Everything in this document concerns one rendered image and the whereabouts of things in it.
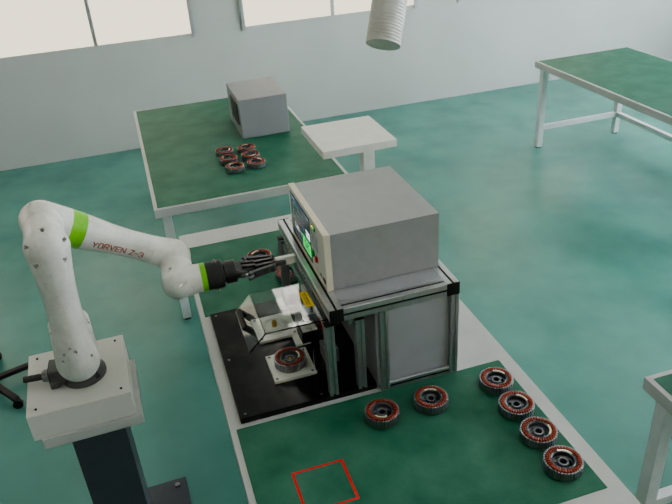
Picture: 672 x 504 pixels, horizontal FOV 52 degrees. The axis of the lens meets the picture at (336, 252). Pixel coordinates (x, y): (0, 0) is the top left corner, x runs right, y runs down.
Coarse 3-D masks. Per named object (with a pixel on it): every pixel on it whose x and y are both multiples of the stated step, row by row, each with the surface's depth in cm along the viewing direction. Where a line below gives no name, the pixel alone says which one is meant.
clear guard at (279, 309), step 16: (288, 288) 236; (304, 288) 235; (256, 304) 229; (272, 304) 228; (288, 304) 228; (256, 320) 222; (272, 320) 220; (288, 320) 220; (304, 320) 219; (320, 320) 219; (256, 336) 217
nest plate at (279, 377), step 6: (300, 348) 253; (306, 354) 250; (270, 360) 248; (306, 360) 247; (270, 366) 245; (306, 366) 244; (312, 366) 244; (276, 372) 242; (282, 372) 242; (294, 372) 241; (300, 372) 241; (306, 372) 241; (312, 372) 241; (276, 378) 239; (282, 378) 239; (288, 378) 239; (294, 378) 240
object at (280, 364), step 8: (280, 352) 246; (288, 352) 247; (296, 352) 246; (304, 352) 245; (280, 360) 242; (288, 360) 243; (296, 360) 242; (304, 360) 243; (280, 368) 241; (288, 368) 240; (296, 368) 240
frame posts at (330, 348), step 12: (288, 264) 276; (288, 276) 278; (324, 324) 219; (360, 324) 222; (324, 336) 221; (360, 336) 224; (360, 348) 227; (336, 360) 225; (360, 360) 228; (336, 372) 227; (360, 372) 230; (336, 384) 230; (360, 384) 233
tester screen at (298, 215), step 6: (294, 204) 247; (294, 210) 249; (300, 210) 239; (294, 216) 251; (300, 216) 241; (294, 222) 253; (300, 222) 243; (306, 222) 233; (300, 228) 245; (306, 228) 235; (300, 234) 247; (300, 240) 249
